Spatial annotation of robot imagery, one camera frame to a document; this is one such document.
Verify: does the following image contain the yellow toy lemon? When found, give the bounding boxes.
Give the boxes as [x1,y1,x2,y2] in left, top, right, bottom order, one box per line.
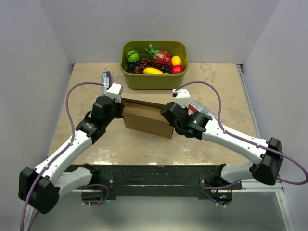
[171,55,182,66]

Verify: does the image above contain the yellow toy mango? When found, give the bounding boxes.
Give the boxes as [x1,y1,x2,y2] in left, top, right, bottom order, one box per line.
[143,67,163,75]

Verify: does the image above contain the brown cardboard box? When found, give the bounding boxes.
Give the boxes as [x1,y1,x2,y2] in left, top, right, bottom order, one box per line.
[122,98,173,139]

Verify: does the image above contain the red toy apple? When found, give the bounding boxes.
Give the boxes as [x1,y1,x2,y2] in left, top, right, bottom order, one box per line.
[172,65,183,74]

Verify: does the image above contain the dark blue toy grapes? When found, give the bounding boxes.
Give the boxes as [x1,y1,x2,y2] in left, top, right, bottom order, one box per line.
[126,63,137,73]

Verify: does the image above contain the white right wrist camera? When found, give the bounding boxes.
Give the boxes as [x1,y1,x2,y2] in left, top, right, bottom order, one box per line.
[172,89,190,109]

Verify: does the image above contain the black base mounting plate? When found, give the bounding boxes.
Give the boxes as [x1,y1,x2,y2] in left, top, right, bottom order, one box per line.
[64,163,243,202]

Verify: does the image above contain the olive green plastic bin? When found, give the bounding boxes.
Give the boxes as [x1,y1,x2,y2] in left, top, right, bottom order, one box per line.
[120,41,188,90]

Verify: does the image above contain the purple toothpaste box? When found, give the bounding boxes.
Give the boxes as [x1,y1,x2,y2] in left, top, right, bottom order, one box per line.
[102,71,112,96]

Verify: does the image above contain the purple toy grape bunch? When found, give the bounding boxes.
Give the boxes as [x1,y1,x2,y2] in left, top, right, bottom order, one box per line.
[133,58,172,74]

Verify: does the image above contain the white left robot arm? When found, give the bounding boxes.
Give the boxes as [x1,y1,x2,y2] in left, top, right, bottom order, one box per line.
[18,94,124,214]

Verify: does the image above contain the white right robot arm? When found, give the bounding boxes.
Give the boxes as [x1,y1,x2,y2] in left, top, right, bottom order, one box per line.
[160,102,283,189]

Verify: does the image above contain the pink toy dragon fruit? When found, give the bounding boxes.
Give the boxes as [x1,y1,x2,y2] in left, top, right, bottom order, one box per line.
[145,44,172,64]

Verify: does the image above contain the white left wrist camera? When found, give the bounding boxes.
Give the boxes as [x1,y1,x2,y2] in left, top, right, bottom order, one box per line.
[106,83,123,103]

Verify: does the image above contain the green toy watermelon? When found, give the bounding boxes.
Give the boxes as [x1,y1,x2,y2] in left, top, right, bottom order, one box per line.
[126,50,140,63]

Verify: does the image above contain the red white snack packet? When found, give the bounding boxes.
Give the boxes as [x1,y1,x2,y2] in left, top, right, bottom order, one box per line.
[188,99,218,119]

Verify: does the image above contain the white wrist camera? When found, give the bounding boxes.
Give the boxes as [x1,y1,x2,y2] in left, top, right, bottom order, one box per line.
[106,83,123,103]
[172,89,190,109]

